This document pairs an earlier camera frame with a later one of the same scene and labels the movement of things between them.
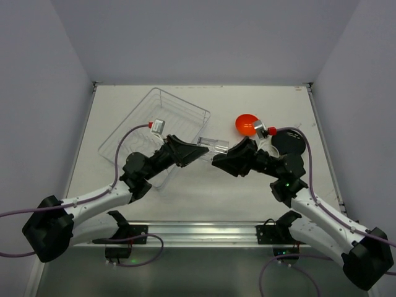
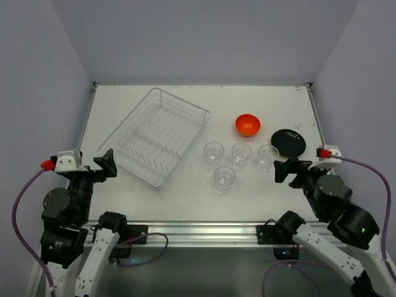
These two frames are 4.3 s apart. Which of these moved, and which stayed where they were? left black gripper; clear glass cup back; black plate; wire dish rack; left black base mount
Moved: left black gripper; clear glass cup back
Stayed: left black base mount; black plate; wire dish rack
